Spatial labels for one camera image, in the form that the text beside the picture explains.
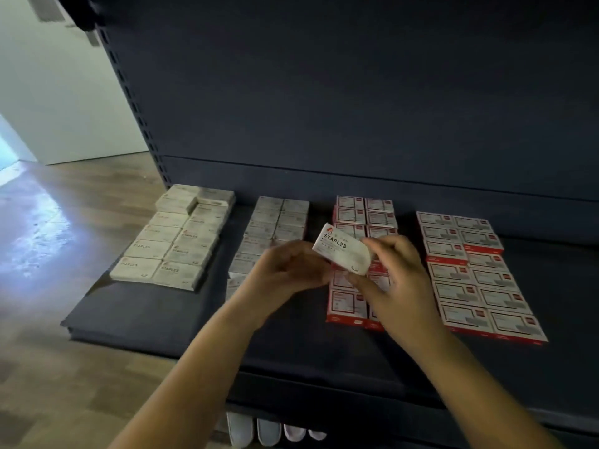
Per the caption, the person's right hand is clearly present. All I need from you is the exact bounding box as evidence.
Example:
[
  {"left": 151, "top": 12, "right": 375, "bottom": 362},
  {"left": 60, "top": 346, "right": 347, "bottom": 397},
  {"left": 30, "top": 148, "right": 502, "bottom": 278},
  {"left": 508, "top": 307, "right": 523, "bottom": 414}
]
[{"left": 346, "top": 233, "right": 450, "bottom": 356}]

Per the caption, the person's right forearm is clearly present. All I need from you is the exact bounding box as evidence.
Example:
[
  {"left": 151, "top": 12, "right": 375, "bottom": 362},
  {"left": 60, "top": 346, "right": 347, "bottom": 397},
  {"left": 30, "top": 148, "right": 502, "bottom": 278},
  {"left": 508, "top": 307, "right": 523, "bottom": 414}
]
[{"left": 416, "top": 327, "right": 563, "bottom": 449}]

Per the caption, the metal door handle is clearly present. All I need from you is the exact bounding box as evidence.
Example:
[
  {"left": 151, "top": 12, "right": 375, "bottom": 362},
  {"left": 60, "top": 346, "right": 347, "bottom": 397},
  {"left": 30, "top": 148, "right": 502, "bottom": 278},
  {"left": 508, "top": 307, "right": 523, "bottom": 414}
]
[{"left": 26, "top": 0, "right": 65, "bottom": 22}]

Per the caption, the grey slipper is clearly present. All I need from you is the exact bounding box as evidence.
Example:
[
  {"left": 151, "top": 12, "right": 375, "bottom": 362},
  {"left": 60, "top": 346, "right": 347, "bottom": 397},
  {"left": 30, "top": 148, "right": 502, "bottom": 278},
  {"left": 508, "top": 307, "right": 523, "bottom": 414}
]
[
  {"left": 226, "top": 411, "right": 256, "bottom": 448},
  {"left": 256, "top": 418, "right": 283, "bottom": 447}
]

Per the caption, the person's left forearm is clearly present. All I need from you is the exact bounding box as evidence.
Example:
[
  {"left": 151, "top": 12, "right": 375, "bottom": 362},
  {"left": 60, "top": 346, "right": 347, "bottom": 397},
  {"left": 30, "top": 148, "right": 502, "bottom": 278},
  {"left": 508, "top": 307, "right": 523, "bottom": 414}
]
[{"left": 107, "top": 308, "right": 273, "bottom": 449}]

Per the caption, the dark metal shelf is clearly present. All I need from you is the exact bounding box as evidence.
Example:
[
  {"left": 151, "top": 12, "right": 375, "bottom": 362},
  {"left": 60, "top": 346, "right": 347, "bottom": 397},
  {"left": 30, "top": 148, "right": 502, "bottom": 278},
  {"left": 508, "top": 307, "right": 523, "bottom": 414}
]
[{"left": 61, "top": 0, "right": 599, "bottom": 440}]

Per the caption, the person's left hand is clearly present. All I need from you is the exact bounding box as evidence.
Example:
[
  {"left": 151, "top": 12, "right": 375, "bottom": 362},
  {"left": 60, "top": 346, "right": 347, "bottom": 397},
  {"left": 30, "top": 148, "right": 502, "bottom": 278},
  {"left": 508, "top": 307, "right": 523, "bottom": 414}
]
[{"left": 225, "top": 240, "right": 333, "bottom": 328}]

